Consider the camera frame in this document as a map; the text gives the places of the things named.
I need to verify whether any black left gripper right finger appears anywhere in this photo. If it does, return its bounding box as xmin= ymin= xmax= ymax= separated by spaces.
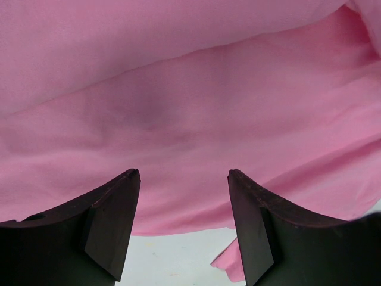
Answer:
xmin=228 ymin=170 xmax=380 ymax=286

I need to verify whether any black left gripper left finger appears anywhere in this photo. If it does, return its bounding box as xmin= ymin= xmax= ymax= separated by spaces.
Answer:
xmin=1 ymin=169 xmax=140 ymax=285

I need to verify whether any light pink t-shirt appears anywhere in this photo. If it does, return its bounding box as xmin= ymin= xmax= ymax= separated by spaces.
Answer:
xmin=0 ymin=0 xmax=381 ymax=284

